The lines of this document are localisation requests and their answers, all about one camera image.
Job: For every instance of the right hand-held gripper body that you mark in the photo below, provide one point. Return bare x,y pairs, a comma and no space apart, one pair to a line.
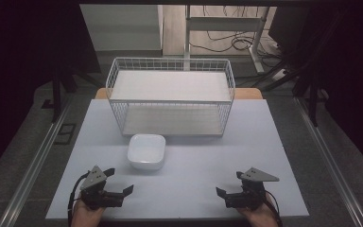
258,176

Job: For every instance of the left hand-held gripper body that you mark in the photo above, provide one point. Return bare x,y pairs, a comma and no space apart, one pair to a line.
93,179

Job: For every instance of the person's right hand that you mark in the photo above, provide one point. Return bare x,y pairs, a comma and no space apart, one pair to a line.
260,217

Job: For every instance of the white square bowl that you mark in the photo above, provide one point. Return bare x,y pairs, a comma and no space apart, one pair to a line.
146,151

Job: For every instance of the metal floor rail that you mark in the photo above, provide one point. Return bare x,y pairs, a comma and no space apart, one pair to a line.
31,170
331,164

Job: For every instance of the black stand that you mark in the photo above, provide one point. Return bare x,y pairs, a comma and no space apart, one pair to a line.
56,94
312,101

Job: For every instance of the white desk frame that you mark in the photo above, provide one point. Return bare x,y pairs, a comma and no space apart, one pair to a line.
223,23

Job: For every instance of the black floor plate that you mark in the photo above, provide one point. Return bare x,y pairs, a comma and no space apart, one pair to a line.
65,134

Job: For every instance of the light wooden table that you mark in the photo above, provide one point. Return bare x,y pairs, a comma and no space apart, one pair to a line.
249,93

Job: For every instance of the person's left hand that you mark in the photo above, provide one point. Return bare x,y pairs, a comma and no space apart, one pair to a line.
85,216

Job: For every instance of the white cabinet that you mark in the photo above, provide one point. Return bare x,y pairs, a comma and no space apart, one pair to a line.
123,28

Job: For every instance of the white power strip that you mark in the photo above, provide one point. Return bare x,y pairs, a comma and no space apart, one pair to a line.
279,75

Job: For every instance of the dark curtain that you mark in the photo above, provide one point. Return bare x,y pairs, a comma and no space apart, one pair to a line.
353,78
15,63

